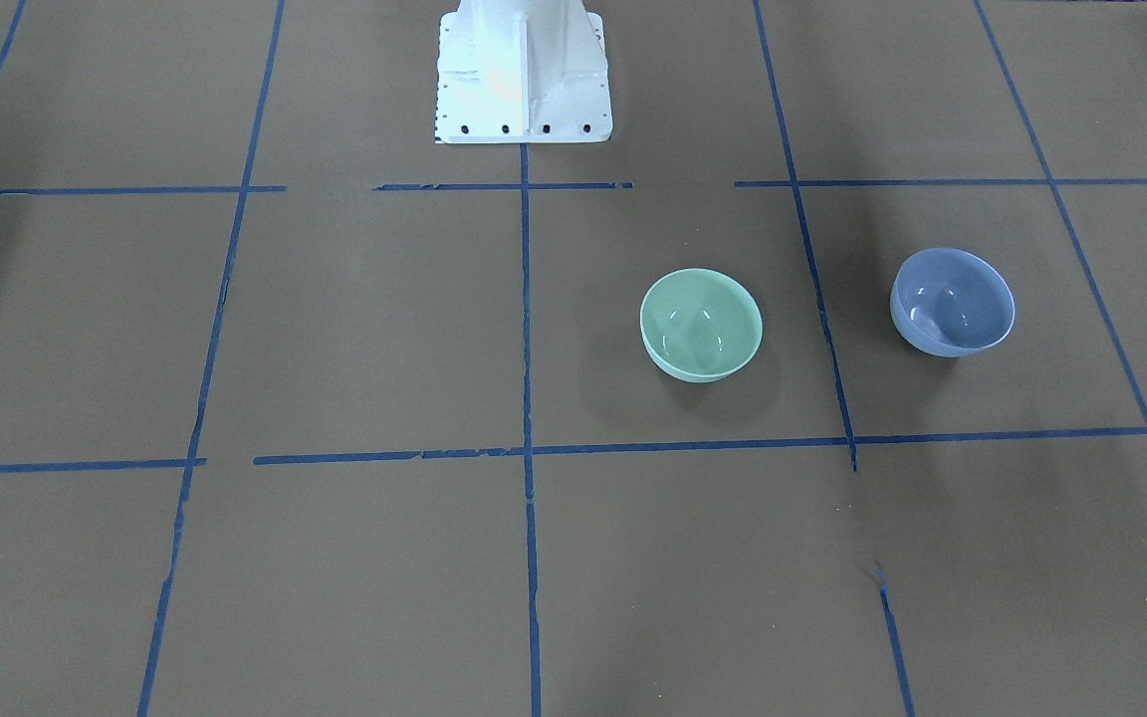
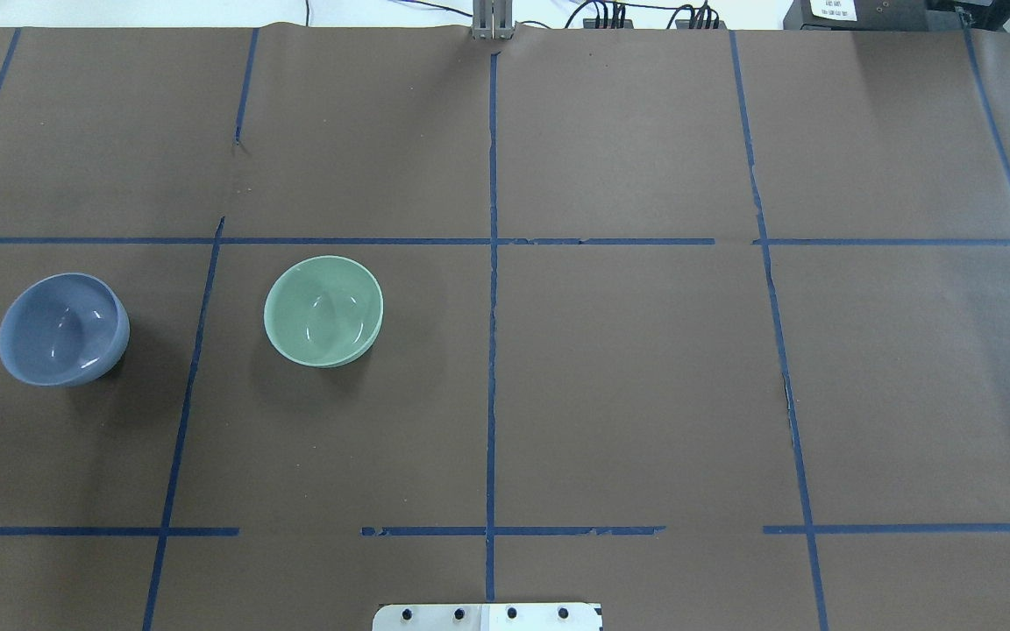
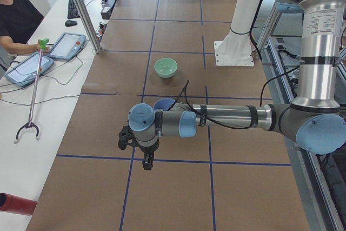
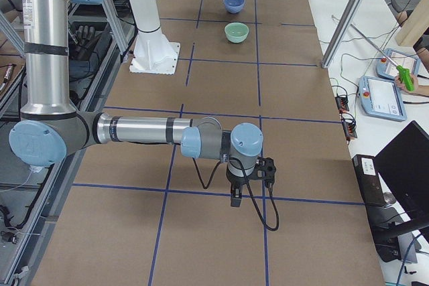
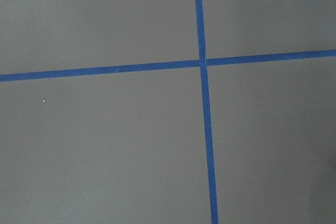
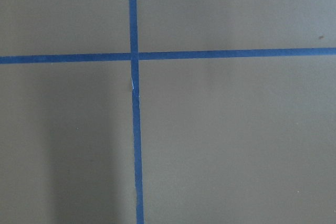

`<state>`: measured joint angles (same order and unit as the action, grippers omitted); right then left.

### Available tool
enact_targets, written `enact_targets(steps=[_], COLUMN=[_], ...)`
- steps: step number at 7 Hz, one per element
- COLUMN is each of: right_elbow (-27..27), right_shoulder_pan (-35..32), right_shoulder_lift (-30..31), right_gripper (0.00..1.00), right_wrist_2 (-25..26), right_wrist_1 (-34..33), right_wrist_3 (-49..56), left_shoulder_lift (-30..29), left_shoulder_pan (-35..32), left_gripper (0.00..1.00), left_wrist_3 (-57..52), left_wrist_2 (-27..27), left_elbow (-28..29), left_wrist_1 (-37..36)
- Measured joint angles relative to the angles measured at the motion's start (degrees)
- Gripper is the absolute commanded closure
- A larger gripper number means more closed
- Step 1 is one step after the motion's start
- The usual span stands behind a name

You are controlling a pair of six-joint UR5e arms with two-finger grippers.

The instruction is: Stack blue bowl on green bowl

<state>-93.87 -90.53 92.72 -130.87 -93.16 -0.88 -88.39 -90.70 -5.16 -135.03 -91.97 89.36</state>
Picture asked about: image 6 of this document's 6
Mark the long blue tape strip lengthwise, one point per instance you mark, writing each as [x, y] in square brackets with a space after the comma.
[136, 110]

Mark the blue tape strip crosswise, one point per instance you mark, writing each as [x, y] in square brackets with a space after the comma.
[168, 55]

